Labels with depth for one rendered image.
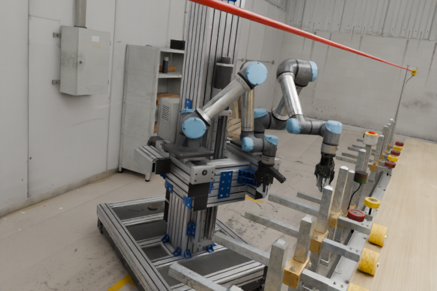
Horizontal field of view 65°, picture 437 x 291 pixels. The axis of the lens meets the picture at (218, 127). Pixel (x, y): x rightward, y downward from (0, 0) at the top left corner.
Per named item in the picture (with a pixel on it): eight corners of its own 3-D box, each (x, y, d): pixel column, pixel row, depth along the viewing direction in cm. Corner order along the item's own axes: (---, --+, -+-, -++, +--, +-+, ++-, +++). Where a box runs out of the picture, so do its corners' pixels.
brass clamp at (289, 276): (279, 281, 109) (281, 267, 108) (293, 262, 120) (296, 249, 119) (297, 290, 106) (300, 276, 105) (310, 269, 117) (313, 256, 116)
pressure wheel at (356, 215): (342, 232, 173) (346, 211, 171) (345, 227, 180) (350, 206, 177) (359, 238, 169) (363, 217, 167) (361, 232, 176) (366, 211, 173)
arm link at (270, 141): (261, 133, 194) (276, 134, 195) (259, 152, 196) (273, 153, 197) (266, 137, 186) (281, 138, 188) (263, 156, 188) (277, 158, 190)
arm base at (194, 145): (170, 145, 200) (172, 128, 198) (192, 143, 208) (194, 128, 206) (182, 152, 188) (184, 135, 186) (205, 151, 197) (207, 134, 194)
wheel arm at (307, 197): (296, 198, 213) (297, 191, 212) (298, 196, 216) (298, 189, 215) (370, 223, 191) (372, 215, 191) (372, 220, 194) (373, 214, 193)
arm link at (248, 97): (235, 60, 196) (235, 142, 207) (240, 60, 185) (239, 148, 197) (255, 59, 198) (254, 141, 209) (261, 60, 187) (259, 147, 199)
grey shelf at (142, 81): (118, 172, 425) (126, 43, 392) (160, 156, 505) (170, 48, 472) (147, 182, 407) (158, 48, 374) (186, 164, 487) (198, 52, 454)
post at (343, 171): (319, 262, 161) (339, 165, 151) (321, 259, 164) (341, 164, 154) (326, 265, 160) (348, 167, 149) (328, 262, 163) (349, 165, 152)
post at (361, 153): (342, 226, 204) (359, 149, 194) (343, 224, 207) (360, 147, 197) (348, 228, 202) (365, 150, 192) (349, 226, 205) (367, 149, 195)
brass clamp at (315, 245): (303, 248, 130) (305, 236, 129) (313, 234, 142) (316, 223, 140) (319, 254, 127) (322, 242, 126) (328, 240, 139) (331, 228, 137)
